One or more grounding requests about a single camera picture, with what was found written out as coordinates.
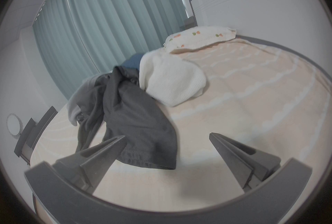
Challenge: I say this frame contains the black chest of drawers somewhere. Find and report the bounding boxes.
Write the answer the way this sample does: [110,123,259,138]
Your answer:
[14,106,59,165]

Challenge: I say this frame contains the blue-green curtain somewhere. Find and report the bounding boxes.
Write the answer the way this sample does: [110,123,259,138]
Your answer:
[63,0,188,75]
[32,0,102,100]

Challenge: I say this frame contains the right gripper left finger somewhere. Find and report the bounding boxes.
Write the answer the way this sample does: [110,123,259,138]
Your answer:
[53,135,128,190]

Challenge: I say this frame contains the bed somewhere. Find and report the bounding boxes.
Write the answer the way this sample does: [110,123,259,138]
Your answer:
[30,0,331,214]

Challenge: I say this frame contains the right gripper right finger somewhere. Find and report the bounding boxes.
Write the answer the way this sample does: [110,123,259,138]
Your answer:
[209,132,282,190]

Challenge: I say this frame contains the grey bedside table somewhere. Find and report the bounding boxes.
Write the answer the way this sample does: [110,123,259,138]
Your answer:
[179,16,196,31]

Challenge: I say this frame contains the pile of clothes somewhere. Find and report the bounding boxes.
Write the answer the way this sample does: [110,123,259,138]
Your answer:
[67,51,208,126]

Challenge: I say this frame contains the white printed pillow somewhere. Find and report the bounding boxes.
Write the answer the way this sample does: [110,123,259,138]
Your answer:
[165,26,238,54]

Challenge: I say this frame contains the black T-shirt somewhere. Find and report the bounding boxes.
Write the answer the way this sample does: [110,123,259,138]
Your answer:
[75,66,178,170]

